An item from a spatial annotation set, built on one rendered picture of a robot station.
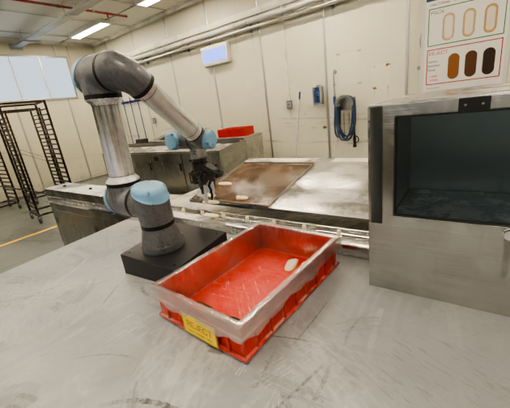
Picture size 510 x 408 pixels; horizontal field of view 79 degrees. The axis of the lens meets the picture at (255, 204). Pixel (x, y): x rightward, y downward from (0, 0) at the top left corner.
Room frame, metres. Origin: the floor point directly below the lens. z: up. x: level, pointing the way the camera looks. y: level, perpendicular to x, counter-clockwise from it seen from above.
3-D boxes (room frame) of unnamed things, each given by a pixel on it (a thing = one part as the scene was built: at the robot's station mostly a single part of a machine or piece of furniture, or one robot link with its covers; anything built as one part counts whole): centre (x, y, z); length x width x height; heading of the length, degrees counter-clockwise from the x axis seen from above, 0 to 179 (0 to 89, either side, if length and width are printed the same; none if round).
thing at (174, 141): (1.32, 0.27, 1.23); 0.11 x 0.11 x 0.08; 55
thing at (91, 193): (2.06, 1.06, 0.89); 1.25 x 0.18 x 0.09; 52
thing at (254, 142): (5.22, 0.16, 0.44); 0.70 x 0.55 x 0.87; 52
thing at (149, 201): (1.02, 0.35, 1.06); 0.13 x 0.12 x 0.14; 55
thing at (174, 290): (0.79, 0.03, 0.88); 0.49 x 0.34 x 0.10; 139
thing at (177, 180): (5.52, 1.20, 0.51); 3.00 x 1.26 x 1.03; 52
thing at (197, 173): (1.42, 0.23, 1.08); 0.09 x 0.08 x 0.12; 55
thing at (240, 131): (5.22, 0.16, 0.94); 0.51 x 0.36 x 0.13; 56
